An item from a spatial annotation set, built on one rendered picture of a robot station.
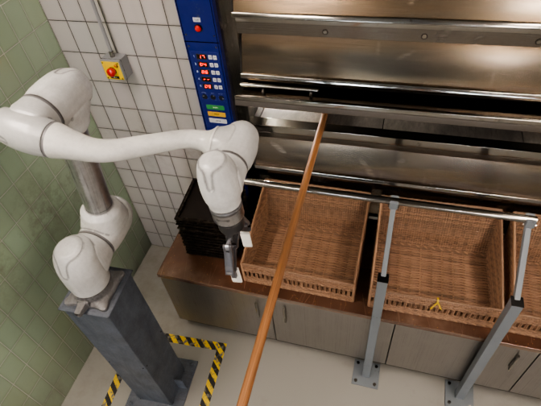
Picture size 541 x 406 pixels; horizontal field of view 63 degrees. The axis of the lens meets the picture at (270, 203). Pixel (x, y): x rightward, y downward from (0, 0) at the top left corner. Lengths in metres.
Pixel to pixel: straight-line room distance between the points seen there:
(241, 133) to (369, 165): 1.05
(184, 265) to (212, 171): 1.36
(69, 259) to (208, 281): 0.82
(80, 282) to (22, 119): 0.67
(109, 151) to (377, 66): 1.08
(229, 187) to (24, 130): 0.56
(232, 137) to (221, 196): 0.18
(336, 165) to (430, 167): 0.43
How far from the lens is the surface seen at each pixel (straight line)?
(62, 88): 1.41
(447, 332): 2.17
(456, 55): 1.84
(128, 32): 2.14
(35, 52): 2.30
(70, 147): 1.26
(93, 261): 1.72
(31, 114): 1.34
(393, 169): 2.15
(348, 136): 2.06
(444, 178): 2.17
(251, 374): 1.36
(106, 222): 1.76
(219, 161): 1.08
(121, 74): 2.19
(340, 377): 2.63
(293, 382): 2.62
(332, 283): 2.07
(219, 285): 2.26
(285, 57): 1.89
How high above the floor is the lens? 2.45
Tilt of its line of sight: 47 degrees down
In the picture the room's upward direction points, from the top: 7 degrees counter-clockwise
